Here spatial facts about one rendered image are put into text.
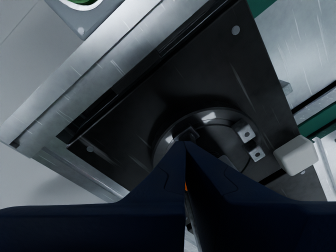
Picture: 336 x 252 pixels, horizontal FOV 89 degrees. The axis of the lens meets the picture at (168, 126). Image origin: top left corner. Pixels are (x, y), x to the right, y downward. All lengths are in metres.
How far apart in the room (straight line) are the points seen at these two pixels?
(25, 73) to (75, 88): 0.14
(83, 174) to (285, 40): 0.33
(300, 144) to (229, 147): 0.11
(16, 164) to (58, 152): 0.19
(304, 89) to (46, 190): 0.52
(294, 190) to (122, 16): 0.37
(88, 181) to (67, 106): 0.11
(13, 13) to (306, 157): 0.43
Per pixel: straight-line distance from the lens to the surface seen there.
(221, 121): 0.20
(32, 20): 0.32
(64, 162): 0.26
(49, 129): 0.24
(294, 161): 0.29
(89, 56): 0.19
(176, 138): 0.18
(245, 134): 0.20
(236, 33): 0.20
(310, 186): 0.41
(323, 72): 0.36
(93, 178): 0.28
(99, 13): 0.19
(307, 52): 0.33
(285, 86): 0.25
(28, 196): 0.49
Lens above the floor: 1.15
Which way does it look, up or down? 60 degrees down
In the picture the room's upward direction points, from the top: 163 degrees clockwise
